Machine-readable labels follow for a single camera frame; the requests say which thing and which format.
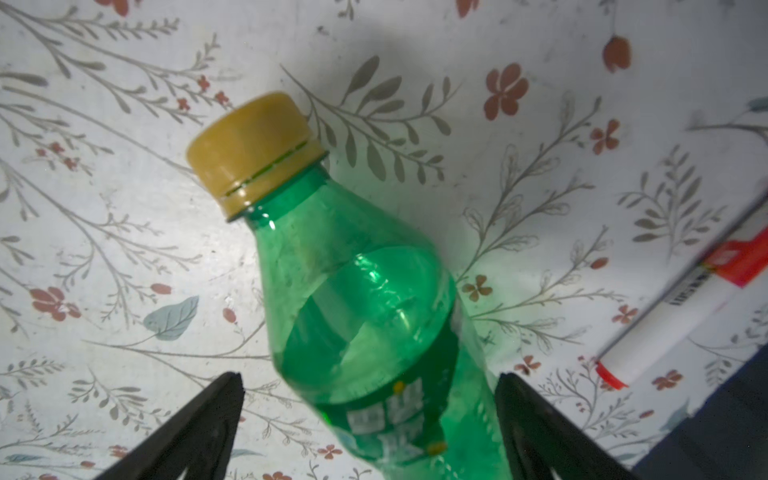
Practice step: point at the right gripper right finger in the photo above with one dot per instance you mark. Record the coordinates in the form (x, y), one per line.
(541, 443)

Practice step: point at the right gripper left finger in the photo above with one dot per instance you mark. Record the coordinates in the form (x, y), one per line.
(196, 443)

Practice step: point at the green soda bottle yellow cap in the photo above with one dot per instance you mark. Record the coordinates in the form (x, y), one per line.
(364, 321)

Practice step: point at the red marker pen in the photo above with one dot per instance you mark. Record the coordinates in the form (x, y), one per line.
(738, 257)

